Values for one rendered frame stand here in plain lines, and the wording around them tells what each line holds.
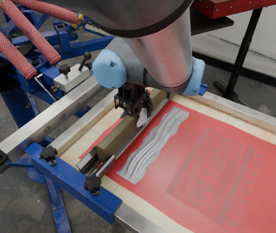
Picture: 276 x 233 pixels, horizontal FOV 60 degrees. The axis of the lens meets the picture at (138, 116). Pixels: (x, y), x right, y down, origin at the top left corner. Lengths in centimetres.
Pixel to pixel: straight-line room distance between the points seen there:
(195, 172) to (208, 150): 10
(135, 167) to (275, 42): 220
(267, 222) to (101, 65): 58
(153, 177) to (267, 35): 218
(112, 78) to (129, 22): 33
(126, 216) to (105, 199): 7
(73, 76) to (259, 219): 73
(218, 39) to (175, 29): 262
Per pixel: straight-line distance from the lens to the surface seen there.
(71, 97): 87
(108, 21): 17
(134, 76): 48
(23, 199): 193
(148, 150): 78
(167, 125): 86
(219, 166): 80
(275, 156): 89
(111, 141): 69
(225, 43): 283
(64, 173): 72
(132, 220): 64
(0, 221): 192
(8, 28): 149
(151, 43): 23
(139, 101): 68
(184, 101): 97
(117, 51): 50
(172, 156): 79
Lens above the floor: 159
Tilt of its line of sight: 46 degrees down
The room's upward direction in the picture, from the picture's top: straight up
